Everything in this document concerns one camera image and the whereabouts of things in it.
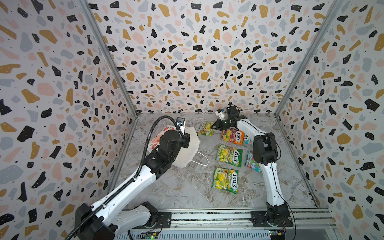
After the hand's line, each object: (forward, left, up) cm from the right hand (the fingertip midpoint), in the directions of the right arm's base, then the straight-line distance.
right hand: (209, 123), depth 102 cm
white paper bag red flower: (-25, +15, 0) cm, 29 cm away
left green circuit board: (-62, +29, -9) cm, 69 cm away
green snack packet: (-19, -11, -7) cm, 23 cm away
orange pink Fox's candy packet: (-3, -17, -9) cm, 20 cm away
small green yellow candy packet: (0, +3, -6) cm, 7 cm away
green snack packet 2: (-35, -9, -8) cm, 37 cm away
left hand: (-21, +13, +22) cm, 33 cm away
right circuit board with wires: (-60, -32, -11) cm, 69 cm away
